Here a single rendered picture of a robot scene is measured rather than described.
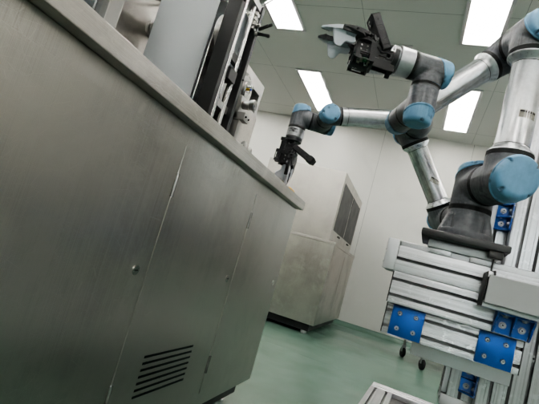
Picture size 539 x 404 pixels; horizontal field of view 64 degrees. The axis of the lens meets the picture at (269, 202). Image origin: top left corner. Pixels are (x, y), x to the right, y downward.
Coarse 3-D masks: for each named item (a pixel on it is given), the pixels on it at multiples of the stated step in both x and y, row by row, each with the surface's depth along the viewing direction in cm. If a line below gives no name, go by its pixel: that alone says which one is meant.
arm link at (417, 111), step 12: (420, 84) 111; (432, 84) 110; (408, 96) 113; (420, 96) 110; (432, 96) 110; (408, 108) 111; (420, 108) 110; (432, 108) 110; (408, 120) 111; (420, 120) 110
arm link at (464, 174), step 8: (472, 160) 124; (480, 160) 122; (464, 168) 124; (472, 168) 122; (456, 176) 127; (464, 176) 123; (456, 184) 126; (464, 184) 121; (456, 192) 124; (464, 192) 122; (456, 200) 124; (464, 200) 122; (472, 200) 120; (488, 208) 121
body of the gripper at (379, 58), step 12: (372, 36) 111; (360, 48) 110; (372, 48) 110; (396, 48) 111; (348, 60) 115; (360, 60) 112; (372, 60) 109; (384, 60) 112; (396, 60) 111; (360, 72) 116; (384, 72) 113
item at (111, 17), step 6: (108, 0) 73; (114, 0) 74; (120, 0) 75; (102, 6) 74; (108, 6) 73; (114, 6) 74; (120, 6) 76; (102, 12) 73; (108, 12) 74; (114, 12) 75; (108, 18) 74; (114, 18) 75; (114, 24) 75
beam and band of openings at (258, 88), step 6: (252, 72) 255; (252, 78) 256; (252, 84) 258; (258, 84) 267; (252, 90) 265; (258, 90) 268; (252, 96) 273; (258, 96) 272; (258, 102) 273; (252, 114) 268
